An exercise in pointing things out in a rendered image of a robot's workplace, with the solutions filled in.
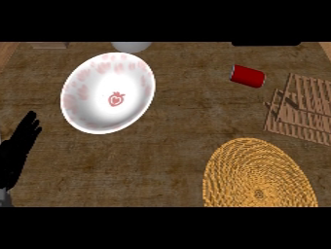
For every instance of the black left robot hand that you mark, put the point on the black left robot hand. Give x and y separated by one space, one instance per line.
11 152

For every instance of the woven yellow round placemat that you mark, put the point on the woven yellow round placemat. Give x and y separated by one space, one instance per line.
259 174

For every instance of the brown wooden tiered shelf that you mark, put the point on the brown wooden tiered shelf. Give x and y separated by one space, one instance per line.
312 112

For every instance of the white bowl with strawberry print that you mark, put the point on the white bowl with strawberry print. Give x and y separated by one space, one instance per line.
108 93

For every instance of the pale brown flat block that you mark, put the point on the pale brown flat block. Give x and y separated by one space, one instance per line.
48 45

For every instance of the white round vessel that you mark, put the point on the white round vessel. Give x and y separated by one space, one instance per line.
130 46

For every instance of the red can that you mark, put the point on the red can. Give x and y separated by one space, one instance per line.
248 76

